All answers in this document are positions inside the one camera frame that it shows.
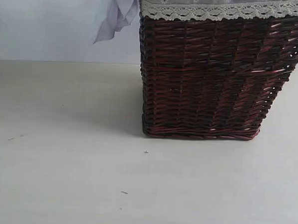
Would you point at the white t-shirt with red print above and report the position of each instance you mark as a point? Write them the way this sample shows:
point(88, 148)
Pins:
point(112, 17)

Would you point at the dark brown wicker basket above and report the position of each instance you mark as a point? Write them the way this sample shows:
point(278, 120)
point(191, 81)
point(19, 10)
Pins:
point(213, 79)

